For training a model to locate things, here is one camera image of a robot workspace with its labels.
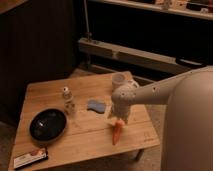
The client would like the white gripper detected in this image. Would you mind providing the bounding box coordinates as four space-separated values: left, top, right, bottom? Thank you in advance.
108 103 130 124

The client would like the orange carrot-shaped pepper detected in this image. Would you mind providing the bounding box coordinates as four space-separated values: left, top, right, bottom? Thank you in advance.
112 120 124 145

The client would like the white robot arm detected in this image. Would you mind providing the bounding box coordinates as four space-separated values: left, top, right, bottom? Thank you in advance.
111 66 213 171

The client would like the black ceramic bowl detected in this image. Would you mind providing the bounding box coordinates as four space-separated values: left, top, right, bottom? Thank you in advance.
29 108 67 141

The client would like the blue sponge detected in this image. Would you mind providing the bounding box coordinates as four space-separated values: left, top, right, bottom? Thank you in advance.
87 99 106 114

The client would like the translucent plastic cup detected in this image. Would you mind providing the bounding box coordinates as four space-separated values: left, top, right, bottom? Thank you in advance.
112 73 139 90

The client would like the small clear plastic bottle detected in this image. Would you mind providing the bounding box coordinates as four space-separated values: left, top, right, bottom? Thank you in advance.
62 87 75 113

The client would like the wooden table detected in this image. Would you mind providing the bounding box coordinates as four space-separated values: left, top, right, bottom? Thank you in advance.
11 74 160 171

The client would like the grey baseboard heater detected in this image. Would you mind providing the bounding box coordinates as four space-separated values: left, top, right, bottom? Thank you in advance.
78 37 202 74

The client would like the metal pole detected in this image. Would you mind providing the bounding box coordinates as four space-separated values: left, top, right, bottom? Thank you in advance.
83 0 92 41

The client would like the black and white snack package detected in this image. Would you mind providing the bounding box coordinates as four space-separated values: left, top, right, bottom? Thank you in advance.
13 148 48 170

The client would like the cluttered wall shelf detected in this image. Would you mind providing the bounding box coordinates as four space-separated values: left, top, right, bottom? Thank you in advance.
90 0 213 21

